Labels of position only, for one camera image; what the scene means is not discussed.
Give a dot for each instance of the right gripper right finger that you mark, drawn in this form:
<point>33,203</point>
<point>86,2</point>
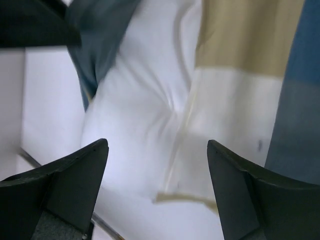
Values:
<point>255,203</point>

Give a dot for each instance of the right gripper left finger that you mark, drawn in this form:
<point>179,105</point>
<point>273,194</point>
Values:
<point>55,201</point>

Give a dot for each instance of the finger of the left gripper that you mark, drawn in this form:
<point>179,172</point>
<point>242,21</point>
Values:
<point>36,23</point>

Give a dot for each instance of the blue tan white pillowcase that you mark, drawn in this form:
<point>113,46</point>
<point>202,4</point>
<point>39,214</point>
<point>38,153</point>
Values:
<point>255,86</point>

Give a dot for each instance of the white pillow yellow trim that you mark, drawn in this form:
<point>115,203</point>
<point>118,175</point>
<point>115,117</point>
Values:
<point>138,108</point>

